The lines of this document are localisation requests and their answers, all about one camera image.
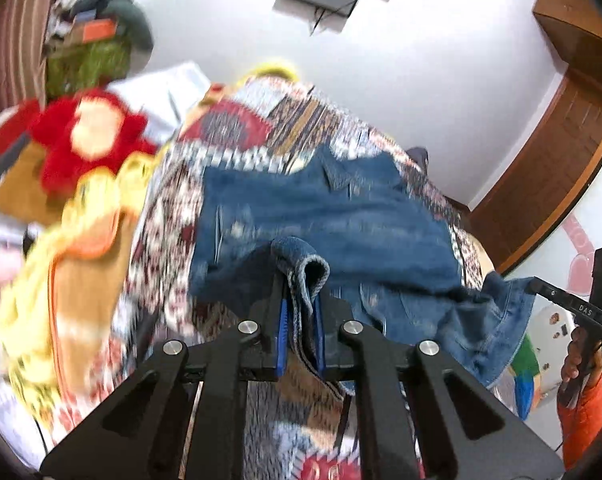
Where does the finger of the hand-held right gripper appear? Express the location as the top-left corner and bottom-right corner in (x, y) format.
(527, 277), (578, 313)

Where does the white pillow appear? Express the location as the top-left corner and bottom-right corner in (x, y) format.
(107, 60), (212, 144)

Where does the brown wooden door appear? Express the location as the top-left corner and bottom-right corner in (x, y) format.
(467, 69), (602, 277)

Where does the dark grey chair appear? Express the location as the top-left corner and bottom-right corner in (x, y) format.
(408, 145), (430, 172)

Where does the red plush toy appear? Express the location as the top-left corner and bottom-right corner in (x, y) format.
(30, 87), (160, 197)

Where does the orange box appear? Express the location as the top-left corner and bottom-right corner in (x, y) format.
(73, 19), (120, 44)

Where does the grey cloth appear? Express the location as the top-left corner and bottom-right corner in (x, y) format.
(106, 0), (155, 54)

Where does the person's right hand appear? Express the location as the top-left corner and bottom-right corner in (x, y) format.
(560, 326), (602, 392)

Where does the red and white box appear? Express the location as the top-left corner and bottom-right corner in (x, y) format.
(0, 99), (42, 155)

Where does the grey box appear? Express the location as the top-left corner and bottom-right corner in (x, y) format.
(0, 134), (32, 182)

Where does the green patterned box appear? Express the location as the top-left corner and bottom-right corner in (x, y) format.
(45, 40), (135, 100)

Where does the person's right forearm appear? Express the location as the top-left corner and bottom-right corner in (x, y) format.
(556, 369), (602, 472)

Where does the yellow plush cushion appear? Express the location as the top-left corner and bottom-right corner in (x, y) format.
(235, 57), (300, 84)

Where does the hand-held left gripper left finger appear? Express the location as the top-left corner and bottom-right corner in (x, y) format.
(40, 270), (288, 480)

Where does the black monitor cable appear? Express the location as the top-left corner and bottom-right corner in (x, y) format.
(309, 4), (358, 37)

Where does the wooden overhead cabinet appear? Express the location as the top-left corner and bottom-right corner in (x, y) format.
(532, 0), (602, 70)

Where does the blue denim jacket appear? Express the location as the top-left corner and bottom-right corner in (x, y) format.
(187, 146), (538, 397)

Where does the striped brown curtain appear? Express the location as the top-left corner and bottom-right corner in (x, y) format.
(0, 0), (78, 128)

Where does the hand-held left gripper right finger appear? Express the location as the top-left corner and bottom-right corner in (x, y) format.
(313, 295), (566, 480)

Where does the patchwork printed blanket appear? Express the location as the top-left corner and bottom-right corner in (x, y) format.
(46, 75), (496, 480)

